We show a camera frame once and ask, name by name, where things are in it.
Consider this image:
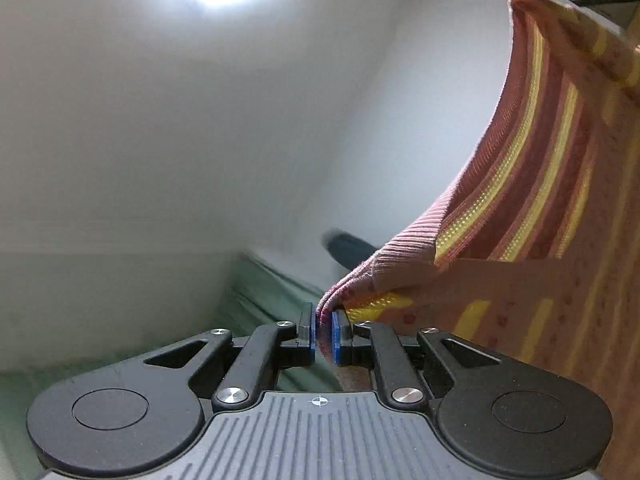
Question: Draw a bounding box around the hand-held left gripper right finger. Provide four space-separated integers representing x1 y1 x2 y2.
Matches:
331 309 506 408

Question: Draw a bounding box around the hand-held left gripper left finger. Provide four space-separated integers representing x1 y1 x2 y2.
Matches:
142 302 319 412

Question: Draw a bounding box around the pink knit sweater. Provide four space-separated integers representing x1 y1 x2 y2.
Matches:
317 0 640 480

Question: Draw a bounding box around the green curtain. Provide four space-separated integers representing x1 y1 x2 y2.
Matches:
0 252 346 480

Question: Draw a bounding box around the dark teal jacket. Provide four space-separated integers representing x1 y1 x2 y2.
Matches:
322 229 381 271

